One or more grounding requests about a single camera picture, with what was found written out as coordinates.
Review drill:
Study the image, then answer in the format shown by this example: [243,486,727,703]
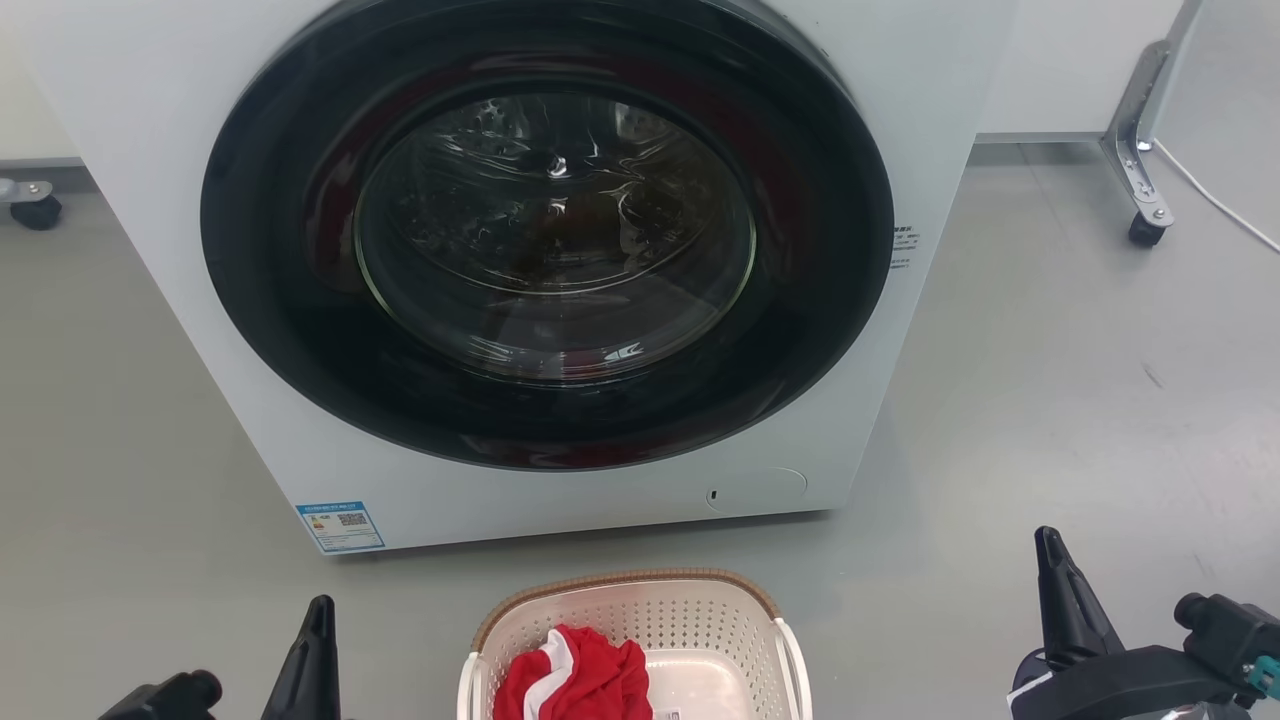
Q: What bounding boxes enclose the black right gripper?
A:
[1010,527,1237,720]

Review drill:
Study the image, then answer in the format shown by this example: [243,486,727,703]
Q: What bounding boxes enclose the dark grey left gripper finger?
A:
[262,595,341,720]

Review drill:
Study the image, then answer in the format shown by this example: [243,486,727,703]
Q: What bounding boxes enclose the white perforated laundry basket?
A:
[458,568,813,720]

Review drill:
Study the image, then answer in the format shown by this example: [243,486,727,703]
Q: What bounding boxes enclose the blue energy label sticker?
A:
[296,501,386,554]

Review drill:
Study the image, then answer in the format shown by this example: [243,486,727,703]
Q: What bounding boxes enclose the red and white garment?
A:
[493,625,654,720]

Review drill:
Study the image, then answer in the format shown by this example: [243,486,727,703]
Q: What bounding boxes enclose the black round washer door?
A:
[200,0,896,472]

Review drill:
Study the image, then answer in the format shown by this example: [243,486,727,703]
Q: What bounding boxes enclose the white front-load washing machine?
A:
[15,0,1021,554]

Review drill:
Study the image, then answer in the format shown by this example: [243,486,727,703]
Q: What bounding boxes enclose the white partition panel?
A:
[1150,0,1280,191]

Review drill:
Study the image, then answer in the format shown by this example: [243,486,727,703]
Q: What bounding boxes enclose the thin white cable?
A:
[1150,140,1280,254]

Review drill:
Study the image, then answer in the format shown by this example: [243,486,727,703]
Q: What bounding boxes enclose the long metal foot bracket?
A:
[1100,40,1177,227]

